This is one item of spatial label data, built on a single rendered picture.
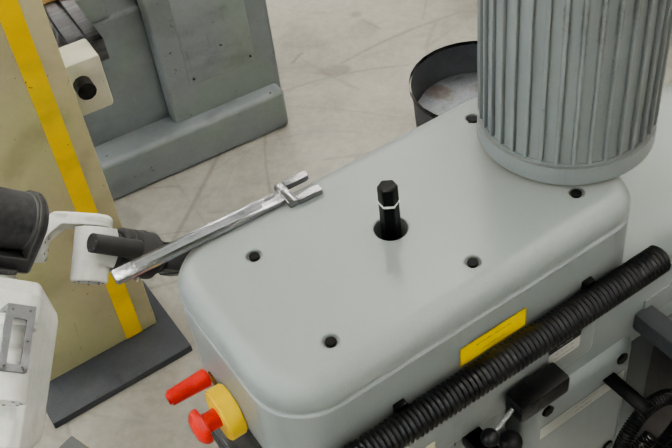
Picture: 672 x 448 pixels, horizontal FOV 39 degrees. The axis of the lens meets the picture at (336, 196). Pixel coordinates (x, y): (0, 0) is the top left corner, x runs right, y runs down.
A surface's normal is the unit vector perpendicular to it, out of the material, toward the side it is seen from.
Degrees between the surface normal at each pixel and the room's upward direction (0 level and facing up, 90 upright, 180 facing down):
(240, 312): 0
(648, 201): 0
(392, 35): 0
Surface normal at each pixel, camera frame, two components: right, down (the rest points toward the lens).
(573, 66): -0.14, 0.68
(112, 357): -0.10, -0.73
